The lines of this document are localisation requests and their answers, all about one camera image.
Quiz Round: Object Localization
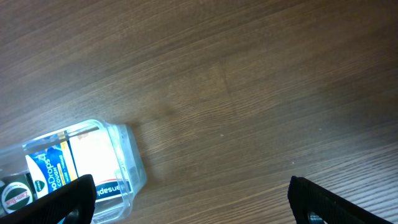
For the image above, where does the blue yellow VapoDrops box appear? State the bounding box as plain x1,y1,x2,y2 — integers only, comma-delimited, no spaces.
25,141,78,198

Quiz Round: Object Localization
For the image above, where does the green round-label small box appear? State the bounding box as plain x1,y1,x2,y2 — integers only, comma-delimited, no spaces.
1,174,36,215

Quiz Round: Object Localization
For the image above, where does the clear plastic container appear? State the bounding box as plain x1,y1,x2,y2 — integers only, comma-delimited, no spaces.
1,119,147,223

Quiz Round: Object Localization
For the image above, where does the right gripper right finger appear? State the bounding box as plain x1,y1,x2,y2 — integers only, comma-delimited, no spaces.
287,176,391,224

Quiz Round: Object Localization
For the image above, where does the white orange medicine box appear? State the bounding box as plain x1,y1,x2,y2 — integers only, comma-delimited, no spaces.
69,129,134,202

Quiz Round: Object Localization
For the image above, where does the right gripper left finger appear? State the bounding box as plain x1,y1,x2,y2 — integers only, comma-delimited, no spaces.
1,174,97,224

